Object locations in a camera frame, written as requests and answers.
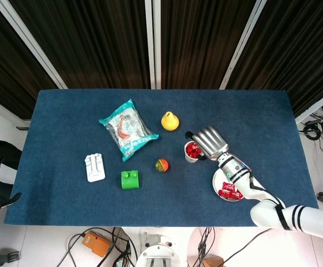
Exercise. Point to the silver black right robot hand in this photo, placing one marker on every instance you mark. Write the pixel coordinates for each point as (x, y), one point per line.
(212, 143)

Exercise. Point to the red candy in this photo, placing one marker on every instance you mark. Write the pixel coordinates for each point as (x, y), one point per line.
(224, 193)
(196, 153)
(236, 196)
(189, 150)
(228, 185)
(194, 145)

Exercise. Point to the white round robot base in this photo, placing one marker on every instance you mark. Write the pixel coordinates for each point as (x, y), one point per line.
(157, 253)

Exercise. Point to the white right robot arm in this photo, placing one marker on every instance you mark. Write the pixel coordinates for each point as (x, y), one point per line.
(233, 168)

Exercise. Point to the white paper cup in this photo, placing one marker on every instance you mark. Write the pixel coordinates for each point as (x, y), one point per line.
(190, 160)

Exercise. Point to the round metal plate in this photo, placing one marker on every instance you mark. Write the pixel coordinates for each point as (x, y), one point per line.
(218, 180)

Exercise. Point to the yellow toy pear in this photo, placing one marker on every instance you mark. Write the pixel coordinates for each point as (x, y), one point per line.
(170, 123)

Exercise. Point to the person in black clothes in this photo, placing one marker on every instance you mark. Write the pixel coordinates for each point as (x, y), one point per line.
(0, 150)

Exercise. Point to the green orange ball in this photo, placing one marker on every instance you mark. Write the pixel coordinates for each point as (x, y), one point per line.
(162, 166)

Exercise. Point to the black clamp tool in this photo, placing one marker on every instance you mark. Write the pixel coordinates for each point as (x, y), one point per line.
(0, 257)

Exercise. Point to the blue velvet table cloth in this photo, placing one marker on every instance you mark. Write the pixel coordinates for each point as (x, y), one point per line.
(150, 200)

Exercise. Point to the teal clear snack bag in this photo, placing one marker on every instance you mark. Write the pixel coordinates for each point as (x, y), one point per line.
(128, 130)

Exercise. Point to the green building block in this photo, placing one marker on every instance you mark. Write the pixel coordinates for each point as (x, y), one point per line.
(130, 183)

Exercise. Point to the dark brown pleated curtain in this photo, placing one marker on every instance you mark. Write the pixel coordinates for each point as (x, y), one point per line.
(5, 55)
(294, 50)
(94, 41)
(200, 41)

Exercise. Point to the white plastic block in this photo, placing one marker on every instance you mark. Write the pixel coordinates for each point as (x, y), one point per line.
(94, 175)

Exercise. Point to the orange box device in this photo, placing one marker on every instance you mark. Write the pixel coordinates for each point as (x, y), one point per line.
(96, 244)

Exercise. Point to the brown wooden object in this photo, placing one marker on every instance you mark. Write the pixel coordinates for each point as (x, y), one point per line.
(213, 262)

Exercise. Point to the white frame rail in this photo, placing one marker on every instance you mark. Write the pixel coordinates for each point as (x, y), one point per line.
(5, 109)
(317, 106)

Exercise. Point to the white frame post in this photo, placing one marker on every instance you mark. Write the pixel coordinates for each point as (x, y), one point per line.
(31, 44)
(241, 44)
(158, 44)
(150, 44)

